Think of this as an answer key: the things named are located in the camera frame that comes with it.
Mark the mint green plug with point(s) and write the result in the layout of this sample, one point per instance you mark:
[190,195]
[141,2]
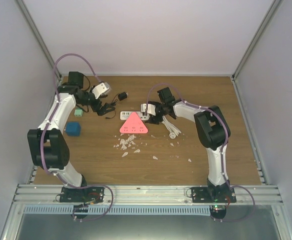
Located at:
[78,112]

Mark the aluminium front rail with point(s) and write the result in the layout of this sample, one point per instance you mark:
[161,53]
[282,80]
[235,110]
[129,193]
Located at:
[141,195]

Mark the aluminium frame post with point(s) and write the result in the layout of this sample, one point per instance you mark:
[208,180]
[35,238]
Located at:
[35,31]
[275,4]

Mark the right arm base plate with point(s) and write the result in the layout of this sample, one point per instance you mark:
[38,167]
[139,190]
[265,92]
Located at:
[211,194]

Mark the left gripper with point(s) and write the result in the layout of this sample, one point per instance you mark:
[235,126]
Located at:
[102,111]

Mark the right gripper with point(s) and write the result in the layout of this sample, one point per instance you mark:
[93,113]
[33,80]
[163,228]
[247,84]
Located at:
[155,120]

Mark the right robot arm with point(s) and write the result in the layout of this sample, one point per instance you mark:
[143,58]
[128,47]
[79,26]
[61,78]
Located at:
[212,129]

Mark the blue cube socket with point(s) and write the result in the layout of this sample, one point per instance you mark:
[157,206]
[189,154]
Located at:
[73,129]

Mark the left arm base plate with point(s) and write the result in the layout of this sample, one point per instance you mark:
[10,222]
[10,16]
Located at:
[92,195]

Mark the grey slotted cable duct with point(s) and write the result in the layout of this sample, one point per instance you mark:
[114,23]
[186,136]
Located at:
[183,210]

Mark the right aluminium frame post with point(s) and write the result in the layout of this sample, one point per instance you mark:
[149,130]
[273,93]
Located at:
[275,4]

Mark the left aluminium frame post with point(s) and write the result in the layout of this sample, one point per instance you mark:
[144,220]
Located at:
[35,31]

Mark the large pink socket block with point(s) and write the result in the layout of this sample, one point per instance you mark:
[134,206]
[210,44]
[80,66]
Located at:
[133,125]

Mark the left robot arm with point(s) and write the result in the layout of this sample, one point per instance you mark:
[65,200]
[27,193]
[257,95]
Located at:
[48,147]

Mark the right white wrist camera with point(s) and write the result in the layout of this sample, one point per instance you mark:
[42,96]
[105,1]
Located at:
[147,110]

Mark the black power adapter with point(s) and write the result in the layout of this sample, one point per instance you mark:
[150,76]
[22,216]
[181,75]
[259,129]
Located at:
[122,96]

